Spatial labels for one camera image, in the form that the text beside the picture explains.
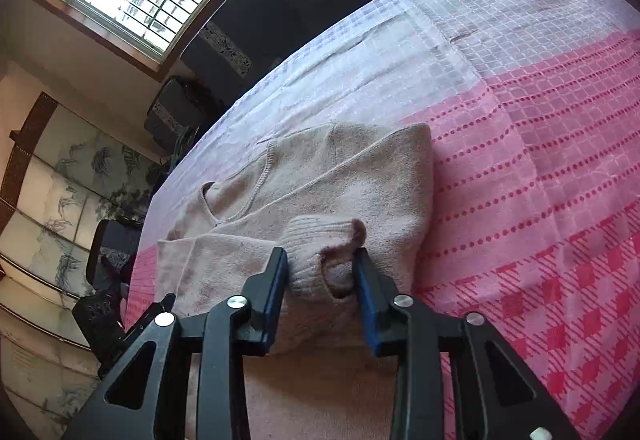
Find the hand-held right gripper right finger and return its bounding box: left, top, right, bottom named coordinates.
left=351, top=247, right=583, bottom=440

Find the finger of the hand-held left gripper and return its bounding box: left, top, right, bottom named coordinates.
left=120, top=292, right=177, bottom=346

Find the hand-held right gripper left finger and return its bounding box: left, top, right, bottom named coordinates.
left=62, top=247, right=290, bottom=440

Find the beige knit sweater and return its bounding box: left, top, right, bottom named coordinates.
left=156, top=121, right=435, bottom=440

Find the dark padded chair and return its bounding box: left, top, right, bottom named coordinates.
left=86, top=219, right=143, bottom=291

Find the bamboo painted panel screen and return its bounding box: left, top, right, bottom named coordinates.
left=0, top=92, right=166, bottom=421

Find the dark patterned armchair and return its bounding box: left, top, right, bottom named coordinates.
left=144, top=76, right=226, bottom=155

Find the pink checked blanket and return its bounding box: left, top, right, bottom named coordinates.
left=122, top=0, right=640, bottom=440

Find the dark patterned sofa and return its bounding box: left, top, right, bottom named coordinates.
left=177, top=0, right=481, bottom=93

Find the green cable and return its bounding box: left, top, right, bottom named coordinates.
left=172, top=125, right=201, bottom=165

